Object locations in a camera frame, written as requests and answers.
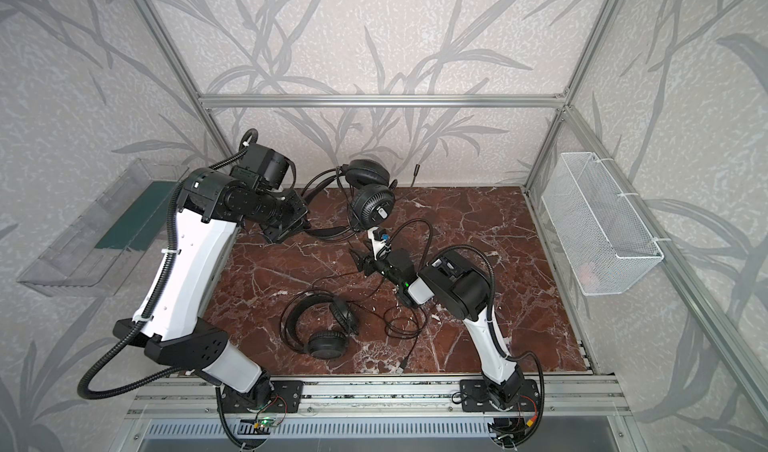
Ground headphones black cable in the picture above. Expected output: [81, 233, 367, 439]
[311, 162, 436, 297]
[353, 301, 433, 374]

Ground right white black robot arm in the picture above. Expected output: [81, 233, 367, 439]
[351, 244, 525, 411]

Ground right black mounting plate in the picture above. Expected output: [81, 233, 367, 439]
[451, 379, 541, 413]

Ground black mounting plate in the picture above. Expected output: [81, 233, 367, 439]
[222, 380, 304, 414]
[451, 379, 541, 413]

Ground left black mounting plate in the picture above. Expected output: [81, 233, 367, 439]
[222, 380, 304, 414]

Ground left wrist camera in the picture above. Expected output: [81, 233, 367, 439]
[233, 144, 296, 191]

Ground clear plastic wall bin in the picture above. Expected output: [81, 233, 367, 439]
[17, 159, 189, 297]

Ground white wire mesh basket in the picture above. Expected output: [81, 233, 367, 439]
[542, 152, 664, 296]

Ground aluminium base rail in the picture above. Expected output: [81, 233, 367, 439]
[126, 374, 631, 419]

